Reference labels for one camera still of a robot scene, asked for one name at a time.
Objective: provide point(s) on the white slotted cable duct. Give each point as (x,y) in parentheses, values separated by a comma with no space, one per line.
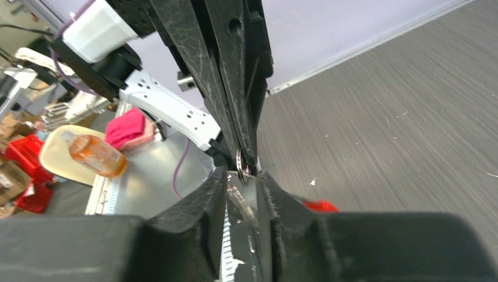
(228,263)

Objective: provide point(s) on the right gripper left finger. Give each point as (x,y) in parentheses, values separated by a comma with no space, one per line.
(181,243)

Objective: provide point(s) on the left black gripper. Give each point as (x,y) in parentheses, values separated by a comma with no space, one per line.
(234,87)

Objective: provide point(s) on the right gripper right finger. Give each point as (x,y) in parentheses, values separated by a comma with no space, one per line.
(298,244)

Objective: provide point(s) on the red crate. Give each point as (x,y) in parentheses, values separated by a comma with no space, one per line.
(25,153)

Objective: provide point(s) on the red handled metal keyring holder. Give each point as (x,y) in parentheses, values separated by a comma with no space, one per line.
(249,187)

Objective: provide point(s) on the cardboard boxes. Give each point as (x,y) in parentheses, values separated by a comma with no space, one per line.
(14,181)

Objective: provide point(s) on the orange drink bottle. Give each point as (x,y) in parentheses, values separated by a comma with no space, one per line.
(95,154)

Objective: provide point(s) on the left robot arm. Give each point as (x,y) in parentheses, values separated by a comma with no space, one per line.
(120,75)

